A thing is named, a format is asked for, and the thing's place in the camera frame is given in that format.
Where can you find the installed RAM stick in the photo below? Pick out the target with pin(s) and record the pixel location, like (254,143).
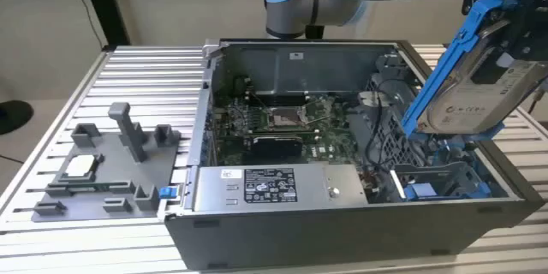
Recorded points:
(283,131)

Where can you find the black round base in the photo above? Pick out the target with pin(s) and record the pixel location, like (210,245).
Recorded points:
(13,116)

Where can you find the black open PC case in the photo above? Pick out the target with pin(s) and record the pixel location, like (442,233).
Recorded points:
(299,238)

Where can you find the grey parts rack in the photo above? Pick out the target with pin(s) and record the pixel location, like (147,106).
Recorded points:
(111,165)

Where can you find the black metal frame post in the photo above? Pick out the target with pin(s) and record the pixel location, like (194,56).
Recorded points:
(110,7)

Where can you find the silver power supply unit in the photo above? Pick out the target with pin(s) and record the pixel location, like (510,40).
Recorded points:
(343,177)

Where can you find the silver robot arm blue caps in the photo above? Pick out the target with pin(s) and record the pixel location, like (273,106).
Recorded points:
(299,11)

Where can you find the CPU socket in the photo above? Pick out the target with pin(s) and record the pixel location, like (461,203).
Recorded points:
(283,116)

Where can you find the black disk bay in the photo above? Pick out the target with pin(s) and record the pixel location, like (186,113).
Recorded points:
(454,171)

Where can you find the hard disk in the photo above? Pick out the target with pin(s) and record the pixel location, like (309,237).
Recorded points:
(467,107)

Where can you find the blue plastic disk carrier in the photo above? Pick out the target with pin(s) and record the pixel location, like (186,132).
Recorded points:
(422,190)

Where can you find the blue case latch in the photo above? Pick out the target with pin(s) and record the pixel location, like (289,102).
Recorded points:
(167,192)

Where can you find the silver CPU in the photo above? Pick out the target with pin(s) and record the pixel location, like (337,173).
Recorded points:
(81,165)

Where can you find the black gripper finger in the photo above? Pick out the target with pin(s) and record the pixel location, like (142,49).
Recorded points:
(490,72)

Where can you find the green Dell motherboard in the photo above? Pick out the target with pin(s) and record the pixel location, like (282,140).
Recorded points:
(334,133)

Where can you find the grey metal drive cage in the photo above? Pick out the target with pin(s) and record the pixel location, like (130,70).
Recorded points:
(390,139)

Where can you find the black graphics card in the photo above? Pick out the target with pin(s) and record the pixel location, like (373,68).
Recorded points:
(274,149)

